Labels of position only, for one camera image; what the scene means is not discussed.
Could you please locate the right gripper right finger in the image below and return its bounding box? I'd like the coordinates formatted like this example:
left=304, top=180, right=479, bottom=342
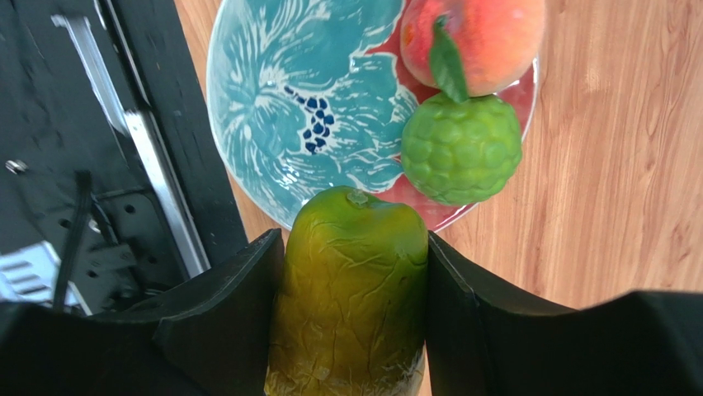
left=426, top=234, right=702, bottom=395

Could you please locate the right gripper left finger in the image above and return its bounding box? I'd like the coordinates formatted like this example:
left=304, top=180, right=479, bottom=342
left=1, top=229, right=284, bottom=395

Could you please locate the fake papaya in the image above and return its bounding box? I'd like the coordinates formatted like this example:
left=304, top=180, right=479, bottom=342
left=264, top=186, right=428, bottom=395

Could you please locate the green custard apple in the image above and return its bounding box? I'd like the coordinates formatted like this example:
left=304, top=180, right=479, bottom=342
left=400, top=93, right=522, bottom=206

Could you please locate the fake peach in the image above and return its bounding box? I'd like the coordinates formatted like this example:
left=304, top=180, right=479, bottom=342
left=399, top=0, right=547, bottom=102

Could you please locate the red teal floral plate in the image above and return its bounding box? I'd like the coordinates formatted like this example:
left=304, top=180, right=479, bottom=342
left=206, top=1, right=538, bottom=231

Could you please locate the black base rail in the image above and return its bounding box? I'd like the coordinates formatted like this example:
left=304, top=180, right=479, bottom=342
left=1, top=1, right=248, bottom=314

